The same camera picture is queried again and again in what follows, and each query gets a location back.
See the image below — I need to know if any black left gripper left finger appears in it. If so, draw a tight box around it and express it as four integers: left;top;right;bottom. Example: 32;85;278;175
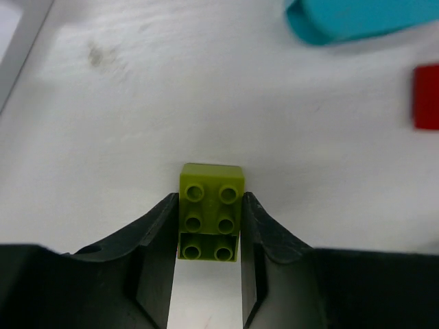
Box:
1;193;178;328

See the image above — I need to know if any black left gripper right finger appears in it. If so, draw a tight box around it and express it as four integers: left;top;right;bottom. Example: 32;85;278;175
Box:
241;192;438;328

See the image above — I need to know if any green lego brick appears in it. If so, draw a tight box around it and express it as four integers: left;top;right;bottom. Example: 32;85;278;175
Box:
178;163;245;262

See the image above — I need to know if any red curved lego brick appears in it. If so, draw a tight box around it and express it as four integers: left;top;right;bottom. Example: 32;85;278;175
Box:
412;63;438;131

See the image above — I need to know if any blue oval lego brick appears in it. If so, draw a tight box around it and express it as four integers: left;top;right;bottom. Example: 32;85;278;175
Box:
285;1;438;46

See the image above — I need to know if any clear plastic divided tray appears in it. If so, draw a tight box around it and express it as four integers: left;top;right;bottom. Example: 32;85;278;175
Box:
1;0;54;108

